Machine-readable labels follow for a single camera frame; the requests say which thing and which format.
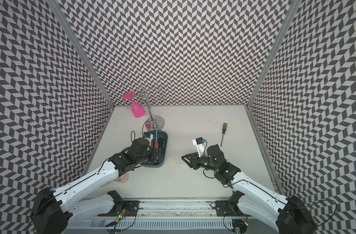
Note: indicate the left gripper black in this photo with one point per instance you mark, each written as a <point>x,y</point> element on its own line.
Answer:
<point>152,151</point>

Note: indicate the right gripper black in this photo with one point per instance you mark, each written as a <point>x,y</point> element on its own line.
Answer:
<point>193,163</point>

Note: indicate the black yellow long screwdriver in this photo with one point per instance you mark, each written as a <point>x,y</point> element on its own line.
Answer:
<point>160,141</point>

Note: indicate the green black screwdriver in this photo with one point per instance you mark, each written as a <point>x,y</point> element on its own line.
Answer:
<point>163,149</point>

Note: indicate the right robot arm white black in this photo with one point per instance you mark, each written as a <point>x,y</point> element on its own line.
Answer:
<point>286,215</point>

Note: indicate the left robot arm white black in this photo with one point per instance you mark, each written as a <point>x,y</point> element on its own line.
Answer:
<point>47,222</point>

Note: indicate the teal plastic storage box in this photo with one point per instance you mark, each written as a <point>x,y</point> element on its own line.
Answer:
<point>158,162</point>

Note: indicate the chrome glass holder stand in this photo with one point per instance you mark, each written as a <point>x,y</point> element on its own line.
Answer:
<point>148,97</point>

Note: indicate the clear pink plastic cup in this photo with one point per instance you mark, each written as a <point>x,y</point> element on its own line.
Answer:
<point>122,179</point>

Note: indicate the pink plastic wine glass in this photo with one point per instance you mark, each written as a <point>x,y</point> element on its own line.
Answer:
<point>134,105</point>

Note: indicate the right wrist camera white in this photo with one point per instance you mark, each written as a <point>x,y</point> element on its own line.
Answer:
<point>200,145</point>

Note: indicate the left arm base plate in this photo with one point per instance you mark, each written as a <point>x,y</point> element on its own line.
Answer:
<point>129,207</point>

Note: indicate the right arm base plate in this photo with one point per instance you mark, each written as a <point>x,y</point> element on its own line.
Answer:
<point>225,208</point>

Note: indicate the aluminium front rail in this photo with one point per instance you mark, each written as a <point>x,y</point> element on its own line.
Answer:
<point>172,209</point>

